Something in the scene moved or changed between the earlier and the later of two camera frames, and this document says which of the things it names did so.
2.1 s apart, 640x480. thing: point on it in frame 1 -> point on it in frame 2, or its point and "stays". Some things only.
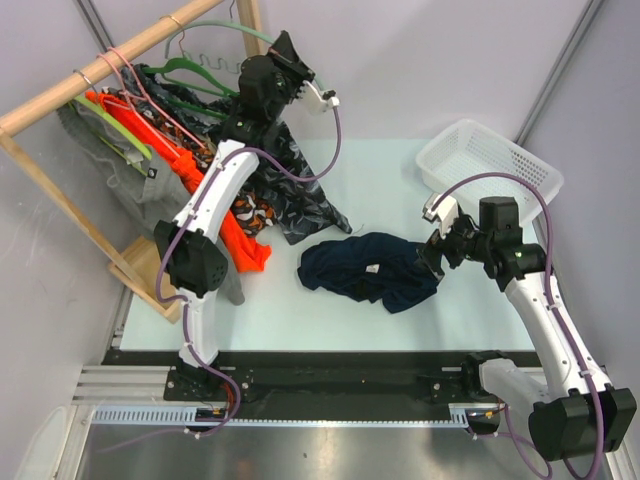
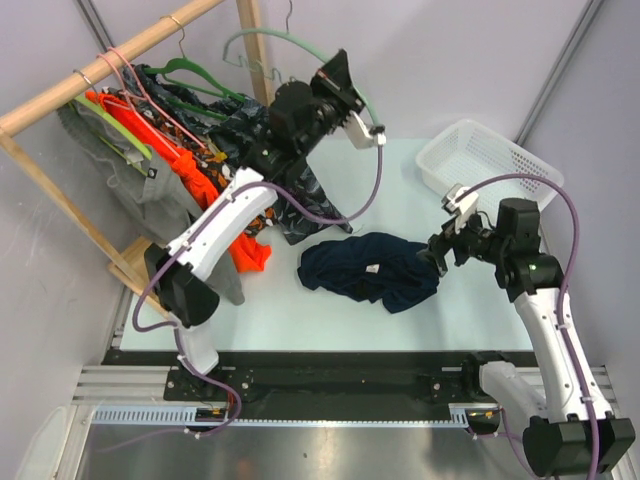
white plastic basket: [472, 147] stays
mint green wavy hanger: [230, 23] -> [287, 33]
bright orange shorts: [241, 249] stays
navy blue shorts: [375, 267] stays
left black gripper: [290, 62] -> [337, 72]
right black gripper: [430, 251] stays
